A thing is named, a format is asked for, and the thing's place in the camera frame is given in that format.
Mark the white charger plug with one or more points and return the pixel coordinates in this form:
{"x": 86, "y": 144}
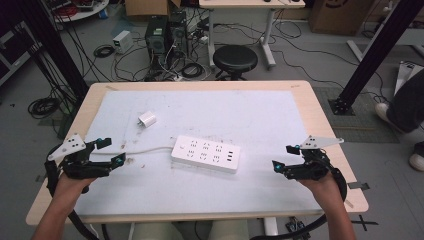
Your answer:
{"x": 147, "y": 119}

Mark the dark floor mat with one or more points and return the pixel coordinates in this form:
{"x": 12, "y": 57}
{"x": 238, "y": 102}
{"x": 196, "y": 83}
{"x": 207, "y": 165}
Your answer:
{"x": 363, "y": 133}

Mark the small black floor device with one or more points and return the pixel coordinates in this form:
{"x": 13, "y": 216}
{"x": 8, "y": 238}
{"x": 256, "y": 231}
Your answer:
{"x": 296, "y": 228}

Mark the white power supply box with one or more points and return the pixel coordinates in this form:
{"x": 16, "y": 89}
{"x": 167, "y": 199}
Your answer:
{"x": 122, "y": 41}

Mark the white table mat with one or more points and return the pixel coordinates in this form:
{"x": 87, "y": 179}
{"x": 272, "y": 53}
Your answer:
{"x": 216, "y": 113}

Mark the person's right hand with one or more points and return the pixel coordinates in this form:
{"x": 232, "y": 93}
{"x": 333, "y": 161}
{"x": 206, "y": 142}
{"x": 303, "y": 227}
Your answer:
{"x": 321, "y": 191}

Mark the round white table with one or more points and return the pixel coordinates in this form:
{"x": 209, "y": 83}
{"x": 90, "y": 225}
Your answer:
{"x": 83, "y": 8}

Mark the black metal stand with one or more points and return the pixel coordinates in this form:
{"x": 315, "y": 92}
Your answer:
{"x": 53, "y": 46}
{"x": 376, "y": 56}

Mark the white-legged wooden desk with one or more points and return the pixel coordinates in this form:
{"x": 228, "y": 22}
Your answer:
{"x": 250, "y": 3}

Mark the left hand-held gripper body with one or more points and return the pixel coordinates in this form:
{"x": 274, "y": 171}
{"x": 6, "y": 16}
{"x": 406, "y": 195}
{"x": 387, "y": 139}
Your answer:
{"x": 71, "y": 146}

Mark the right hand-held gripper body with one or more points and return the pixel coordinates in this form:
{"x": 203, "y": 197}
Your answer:
{"x": 315, "y": 166}

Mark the large cardboard box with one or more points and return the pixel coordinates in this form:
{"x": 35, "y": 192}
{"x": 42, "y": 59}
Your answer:
{"x": 340, "y": 16}

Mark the white board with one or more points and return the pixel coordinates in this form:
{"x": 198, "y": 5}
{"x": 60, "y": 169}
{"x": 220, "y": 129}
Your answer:
{"x": 405, "y": 75}

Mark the white power strip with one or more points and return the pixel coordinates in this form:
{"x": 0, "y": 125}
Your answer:
{"x": 205, "y": 154}

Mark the black round stool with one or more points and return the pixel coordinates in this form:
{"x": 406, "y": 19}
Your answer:
{"x": 235, "y": 58}

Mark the white table leg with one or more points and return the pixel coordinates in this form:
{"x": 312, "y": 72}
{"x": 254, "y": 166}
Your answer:
{"x": 271, "y": 226}

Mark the person's left hand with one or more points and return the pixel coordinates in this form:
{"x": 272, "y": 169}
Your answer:
{"x": 70, "y": 188}

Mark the black computer tower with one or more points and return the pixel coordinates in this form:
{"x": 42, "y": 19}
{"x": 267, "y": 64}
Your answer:
{"x": 156, "y": 41}
{"x": 178, "y": 33}

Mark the grey tape strip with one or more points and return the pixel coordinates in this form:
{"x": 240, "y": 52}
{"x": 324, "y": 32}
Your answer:
{"x": 358, "y": 186}

